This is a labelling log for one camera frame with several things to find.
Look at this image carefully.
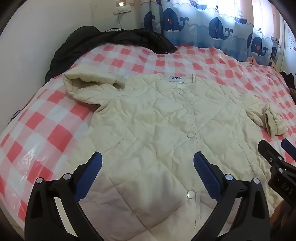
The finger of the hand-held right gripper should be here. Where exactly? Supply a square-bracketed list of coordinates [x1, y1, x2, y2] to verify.
[281, 138, 296, 161]
[258, 139, 285, 167]

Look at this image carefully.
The dark cloth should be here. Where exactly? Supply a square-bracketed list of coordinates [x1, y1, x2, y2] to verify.
[280, 72, 296, 90]

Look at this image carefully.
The cream quilted jacket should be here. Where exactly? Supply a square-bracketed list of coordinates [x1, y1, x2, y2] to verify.
[62, 74, 288, 241]

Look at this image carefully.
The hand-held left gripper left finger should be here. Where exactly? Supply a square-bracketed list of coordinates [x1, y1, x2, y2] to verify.
[24, 151, 103, 241]

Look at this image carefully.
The tree wall sticker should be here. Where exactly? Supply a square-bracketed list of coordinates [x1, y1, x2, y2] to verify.
[286, 29, 296, 51]

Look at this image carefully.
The red checked bed cover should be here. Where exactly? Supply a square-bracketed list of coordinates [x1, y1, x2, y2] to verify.
[0, 43, 296, 223]

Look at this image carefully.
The black cable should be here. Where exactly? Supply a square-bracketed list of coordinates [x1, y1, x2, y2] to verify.
[109, 13, 124, 32]

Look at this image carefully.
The whale print curtain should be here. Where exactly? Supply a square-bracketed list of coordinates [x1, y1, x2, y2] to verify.
[137, 0, 281, 66]

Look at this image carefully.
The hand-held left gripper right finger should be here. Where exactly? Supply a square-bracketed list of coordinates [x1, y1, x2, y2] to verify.
[193, 151, 272, 241]

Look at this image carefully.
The black jacket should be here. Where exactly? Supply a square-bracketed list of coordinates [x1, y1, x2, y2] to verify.
[45, 26, 177, 81]

